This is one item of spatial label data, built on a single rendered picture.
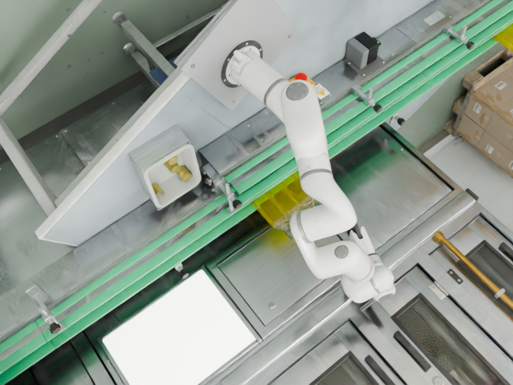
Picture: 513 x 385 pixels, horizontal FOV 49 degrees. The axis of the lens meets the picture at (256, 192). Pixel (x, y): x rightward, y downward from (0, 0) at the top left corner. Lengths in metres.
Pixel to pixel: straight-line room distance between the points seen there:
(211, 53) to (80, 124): 1.02
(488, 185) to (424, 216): 3.83
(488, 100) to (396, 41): 3.42
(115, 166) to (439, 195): 1.19
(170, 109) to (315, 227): 0.56
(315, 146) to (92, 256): 0.85
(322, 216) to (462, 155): 4.70
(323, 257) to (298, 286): 0.47
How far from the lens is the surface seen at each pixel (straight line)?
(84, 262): 1.87
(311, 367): 1.90
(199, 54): 1.55
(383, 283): 1.70
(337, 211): 1.39
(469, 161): 6.03
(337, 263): 1.47
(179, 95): 1.65
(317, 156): 1.43
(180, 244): 1.84
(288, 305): 1.91
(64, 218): 1.77
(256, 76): 1.59
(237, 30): 1.60
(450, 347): 1.98
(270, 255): 1.98
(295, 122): 1.40
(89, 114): 2.48
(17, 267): 2.20
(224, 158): 1.85
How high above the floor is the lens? 1.77
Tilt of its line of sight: 26 degrees down
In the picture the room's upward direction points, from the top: 138 degrees clockwise
